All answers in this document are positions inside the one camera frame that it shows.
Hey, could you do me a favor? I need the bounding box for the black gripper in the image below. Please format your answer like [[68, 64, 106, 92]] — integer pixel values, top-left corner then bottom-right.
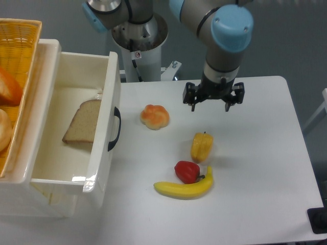
[[183, 72, 245, 112]]

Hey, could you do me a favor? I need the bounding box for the brown bread slice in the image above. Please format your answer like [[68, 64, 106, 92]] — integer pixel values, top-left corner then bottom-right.
[[62, 99, 102, 144]]

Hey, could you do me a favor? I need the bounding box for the yellow banana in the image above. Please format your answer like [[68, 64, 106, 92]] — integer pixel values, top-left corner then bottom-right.
[[153, 166, 214, 199]]

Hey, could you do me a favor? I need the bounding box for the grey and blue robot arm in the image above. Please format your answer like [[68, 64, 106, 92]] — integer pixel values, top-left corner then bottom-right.
[[82, 1, 253, 109]]

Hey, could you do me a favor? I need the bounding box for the yellow wicker basket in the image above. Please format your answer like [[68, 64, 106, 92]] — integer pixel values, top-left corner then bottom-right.
[[1, 18, 42, 178]]

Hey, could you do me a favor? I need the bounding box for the red bell pepper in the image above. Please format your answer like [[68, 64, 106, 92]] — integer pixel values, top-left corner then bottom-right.
[[174, 161, 205, 184]]

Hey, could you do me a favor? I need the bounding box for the orange flower bread bun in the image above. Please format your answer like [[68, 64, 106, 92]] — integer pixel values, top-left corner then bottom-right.
[[139, 105, 170, 130]]

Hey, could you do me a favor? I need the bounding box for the black device at edge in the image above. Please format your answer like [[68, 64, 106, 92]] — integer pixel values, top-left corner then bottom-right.
[[307, 207, 326, 234]]

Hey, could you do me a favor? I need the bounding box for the orange croissant bread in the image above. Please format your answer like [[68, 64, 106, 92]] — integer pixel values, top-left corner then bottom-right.
[[1, 67, 23, 106]]

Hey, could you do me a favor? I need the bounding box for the white frame at right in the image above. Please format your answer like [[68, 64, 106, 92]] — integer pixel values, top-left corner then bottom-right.
[[302, 88, 326, 135]]

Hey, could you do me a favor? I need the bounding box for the yellow bell pepper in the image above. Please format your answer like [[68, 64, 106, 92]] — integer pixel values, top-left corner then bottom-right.
[[190, 132, 214, 163]]

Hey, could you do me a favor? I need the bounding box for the pale round bread roll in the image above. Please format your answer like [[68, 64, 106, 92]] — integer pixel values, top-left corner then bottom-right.
[[0, 109, 13, 151]]

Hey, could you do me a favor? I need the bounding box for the white drawer cabinet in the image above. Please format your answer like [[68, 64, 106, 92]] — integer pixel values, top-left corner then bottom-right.
[[1, 39, 77, 217]]

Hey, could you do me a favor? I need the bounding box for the white drawer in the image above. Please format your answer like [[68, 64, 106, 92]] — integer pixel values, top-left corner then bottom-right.
[[32, 52, 122, 207]]

